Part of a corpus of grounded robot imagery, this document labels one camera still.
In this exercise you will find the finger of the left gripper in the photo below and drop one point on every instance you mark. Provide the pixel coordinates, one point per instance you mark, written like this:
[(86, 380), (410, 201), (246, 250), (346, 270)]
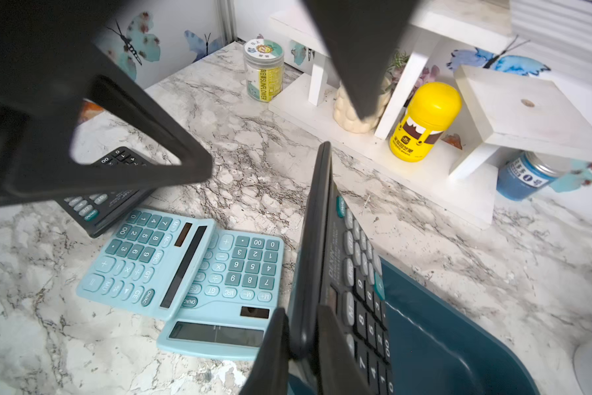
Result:
[(338, 373), (270, 371)]

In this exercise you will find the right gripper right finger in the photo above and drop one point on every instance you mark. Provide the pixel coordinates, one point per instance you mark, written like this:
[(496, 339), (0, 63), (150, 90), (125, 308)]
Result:
[(361, 38)]

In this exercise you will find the light blue calculator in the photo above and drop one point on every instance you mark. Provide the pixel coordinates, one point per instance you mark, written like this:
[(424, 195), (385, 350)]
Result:
[(227, 309), (149, 264)]

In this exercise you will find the teal plastic storage box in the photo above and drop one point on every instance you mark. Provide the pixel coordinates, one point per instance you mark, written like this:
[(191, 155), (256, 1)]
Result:
[(437, 350)]

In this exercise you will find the black calculator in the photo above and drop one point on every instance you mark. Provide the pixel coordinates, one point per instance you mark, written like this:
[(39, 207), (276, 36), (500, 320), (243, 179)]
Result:
[(338, 267), (96, 213)]

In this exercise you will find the yellow plastic jar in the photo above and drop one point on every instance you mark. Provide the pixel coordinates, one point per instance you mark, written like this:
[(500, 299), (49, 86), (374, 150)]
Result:
[(432, 110)]

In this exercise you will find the sunflower seed can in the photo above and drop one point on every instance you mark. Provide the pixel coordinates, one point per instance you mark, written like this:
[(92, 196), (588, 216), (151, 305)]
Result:
[(264, 66)]

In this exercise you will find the white wooden riser shelf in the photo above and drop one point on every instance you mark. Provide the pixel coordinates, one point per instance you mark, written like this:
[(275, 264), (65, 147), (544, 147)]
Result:
[(516, 96)]

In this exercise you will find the blue can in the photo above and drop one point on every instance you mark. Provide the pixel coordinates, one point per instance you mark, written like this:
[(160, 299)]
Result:
[(528, 172)]

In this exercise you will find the black wire wall basket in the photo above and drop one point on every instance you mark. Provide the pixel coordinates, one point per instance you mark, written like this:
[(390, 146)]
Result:
[(565, 26)]

